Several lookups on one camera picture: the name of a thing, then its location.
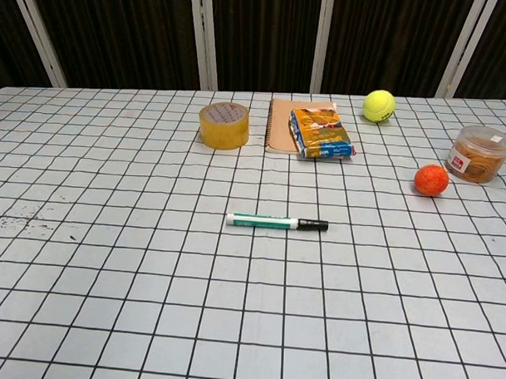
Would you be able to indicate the colourful snack packet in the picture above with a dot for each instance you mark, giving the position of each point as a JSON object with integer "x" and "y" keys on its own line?
{"x": 323, "y": 135}

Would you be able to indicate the orange ball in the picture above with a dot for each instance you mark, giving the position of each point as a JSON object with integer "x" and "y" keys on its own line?
{"x": 431, "y": 180}

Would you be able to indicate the white black checkered tablecloth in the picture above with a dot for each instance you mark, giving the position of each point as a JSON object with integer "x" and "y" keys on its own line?
{"x": 150, "y": 277}

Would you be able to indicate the brown spiral notebook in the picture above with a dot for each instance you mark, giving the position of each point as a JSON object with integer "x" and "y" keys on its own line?
{"x": 280, "y": 128}

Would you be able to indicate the yellow tennis ball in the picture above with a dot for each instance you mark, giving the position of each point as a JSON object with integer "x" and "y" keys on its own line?
{"x": 379, "y": 106}

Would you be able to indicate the yellow packing tape roll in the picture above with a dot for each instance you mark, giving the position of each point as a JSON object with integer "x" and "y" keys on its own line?
{"x": 224, "y": 130}

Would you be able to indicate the black marker cap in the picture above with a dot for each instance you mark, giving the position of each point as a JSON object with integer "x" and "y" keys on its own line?
{"x": 314, "y": 225}

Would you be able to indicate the white screen frame post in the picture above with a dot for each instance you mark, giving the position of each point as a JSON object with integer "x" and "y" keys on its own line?
{"x": 468, "y": 47}
{"x": 203, "y": 38}
{"x": 326, "y": 42}
{"x": 40, "y": 36}

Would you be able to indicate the clear jar of rubber bands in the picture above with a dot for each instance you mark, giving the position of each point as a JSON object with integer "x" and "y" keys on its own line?
{"x": 478, "y": 158}

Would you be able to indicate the white green marker body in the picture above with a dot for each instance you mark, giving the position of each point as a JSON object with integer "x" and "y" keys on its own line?
{"x": 260, "y": 221}

